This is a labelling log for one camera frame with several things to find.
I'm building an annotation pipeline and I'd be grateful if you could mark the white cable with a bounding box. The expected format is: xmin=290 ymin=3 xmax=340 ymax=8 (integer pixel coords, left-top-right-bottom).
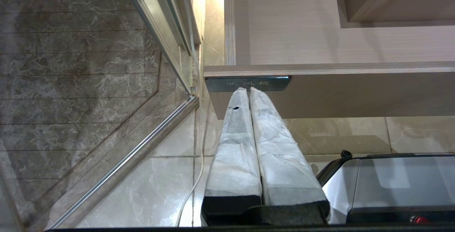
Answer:
xmin=175 ymin=29 xmax=206 ymax=227

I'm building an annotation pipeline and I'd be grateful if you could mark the glass shower door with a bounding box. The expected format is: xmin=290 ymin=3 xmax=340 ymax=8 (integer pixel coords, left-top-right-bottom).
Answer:
xmin=46 ymin=0 xmax=203 ymax=230

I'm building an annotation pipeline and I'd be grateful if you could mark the black drawer label plate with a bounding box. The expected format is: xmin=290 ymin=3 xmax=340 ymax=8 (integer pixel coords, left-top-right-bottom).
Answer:
xmin=205 ymin=76 xmax=292 ymax=93

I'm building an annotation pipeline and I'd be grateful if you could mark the wooden drawer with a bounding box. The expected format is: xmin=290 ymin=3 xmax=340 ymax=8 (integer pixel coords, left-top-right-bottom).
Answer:
xmin=203 ymin=0 xmax=455 ymax=120

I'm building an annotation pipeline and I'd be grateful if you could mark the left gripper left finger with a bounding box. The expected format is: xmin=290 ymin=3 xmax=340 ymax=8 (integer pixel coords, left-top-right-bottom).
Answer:
xmin=201 ymin=87 xmax=263 ymax=226

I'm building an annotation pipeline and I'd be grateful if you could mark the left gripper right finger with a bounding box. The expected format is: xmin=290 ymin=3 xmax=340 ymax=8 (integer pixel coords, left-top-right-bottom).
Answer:
xmin=249 ymin=87 xmax=331 ymax=225

